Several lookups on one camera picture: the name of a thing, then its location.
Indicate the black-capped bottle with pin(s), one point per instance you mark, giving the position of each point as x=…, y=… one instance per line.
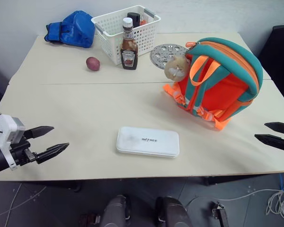
x=134, y=19

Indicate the black chair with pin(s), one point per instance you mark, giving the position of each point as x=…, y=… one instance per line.
x=278, y=52

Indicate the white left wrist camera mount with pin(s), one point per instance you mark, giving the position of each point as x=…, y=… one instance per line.
x=5, y=134

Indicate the white plastic basket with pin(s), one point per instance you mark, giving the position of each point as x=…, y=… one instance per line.
x=127, y=33

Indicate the orange and teal backpack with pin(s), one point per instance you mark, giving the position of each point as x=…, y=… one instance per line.
x=220, y=80

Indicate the blue boxing glove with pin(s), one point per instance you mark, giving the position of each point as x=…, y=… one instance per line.
x=72, y=29

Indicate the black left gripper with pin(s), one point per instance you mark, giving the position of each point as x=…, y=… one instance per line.
x=20, y=148

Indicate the round perforated metal plate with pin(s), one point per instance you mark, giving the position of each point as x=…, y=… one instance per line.
x=162, y=55

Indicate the ketchup bottle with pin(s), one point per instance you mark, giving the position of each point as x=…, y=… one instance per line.
x=129, y=52

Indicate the red potato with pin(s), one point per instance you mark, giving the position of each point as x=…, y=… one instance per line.
x=92, y=63

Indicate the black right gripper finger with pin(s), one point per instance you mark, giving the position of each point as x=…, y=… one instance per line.
x=275, y=142
x=279, y=127

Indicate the black metal stand foot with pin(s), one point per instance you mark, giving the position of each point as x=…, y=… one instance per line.
x=219, y=212

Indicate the white rectangular case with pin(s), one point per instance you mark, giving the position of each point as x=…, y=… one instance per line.
x=147, y=142

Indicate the dark rounded robot leg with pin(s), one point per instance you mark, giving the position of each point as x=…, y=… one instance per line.
x=114, y=211
x=172, y=211

